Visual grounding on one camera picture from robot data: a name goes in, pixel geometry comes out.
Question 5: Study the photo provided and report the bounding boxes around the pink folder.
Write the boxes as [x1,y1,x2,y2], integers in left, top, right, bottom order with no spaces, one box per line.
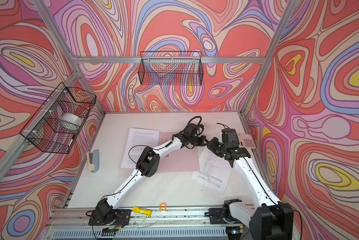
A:
[157,147,200,173]

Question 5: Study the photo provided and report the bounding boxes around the printed paper sheet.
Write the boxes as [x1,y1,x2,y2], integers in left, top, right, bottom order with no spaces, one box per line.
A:
[121,128,160,169]
[191,147,232,194]

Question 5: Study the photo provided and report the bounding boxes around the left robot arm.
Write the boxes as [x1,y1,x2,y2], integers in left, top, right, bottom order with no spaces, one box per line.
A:
[91,122,207,226]

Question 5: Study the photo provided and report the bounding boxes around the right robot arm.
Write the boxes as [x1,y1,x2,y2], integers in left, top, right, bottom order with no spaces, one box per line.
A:
[206,129,294,240]

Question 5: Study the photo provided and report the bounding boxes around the pink calculator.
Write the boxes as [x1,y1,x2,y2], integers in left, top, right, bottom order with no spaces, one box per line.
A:
[237,133,256,149]

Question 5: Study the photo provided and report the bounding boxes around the yellow glue stick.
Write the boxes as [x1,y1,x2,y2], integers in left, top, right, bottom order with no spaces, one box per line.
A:
[132,207,152,217]

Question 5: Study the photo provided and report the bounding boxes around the grey blue stapler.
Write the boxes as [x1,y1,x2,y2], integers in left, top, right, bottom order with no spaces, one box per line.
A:
[86,150,99,173]

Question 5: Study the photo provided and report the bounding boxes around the white tape roll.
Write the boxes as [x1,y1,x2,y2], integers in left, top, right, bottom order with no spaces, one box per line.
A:
[60,113,83,126]

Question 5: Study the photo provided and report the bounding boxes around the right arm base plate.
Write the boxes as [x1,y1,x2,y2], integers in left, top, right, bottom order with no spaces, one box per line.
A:
[205,205,254,226]

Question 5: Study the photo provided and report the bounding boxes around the black wire basket back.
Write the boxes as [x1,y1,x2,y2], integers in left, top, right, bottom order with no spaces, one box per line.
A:
[138,51,203,87]

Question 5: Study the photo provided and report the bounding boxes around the black wire basket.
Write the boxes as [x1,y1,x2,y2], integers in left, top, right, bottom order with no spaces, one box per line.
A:
[20,83,96,154]
[138,51,203,87]

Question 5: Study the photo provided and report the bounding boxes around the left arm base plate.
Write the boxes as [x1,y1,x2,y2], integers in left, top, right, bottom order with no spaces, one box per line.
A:
[85,209,131,227]

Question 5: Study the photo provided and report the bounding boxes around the black wire basket left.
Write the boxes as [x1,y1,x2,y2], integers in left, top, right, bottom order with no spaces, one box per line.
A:
[20,83,96,154]

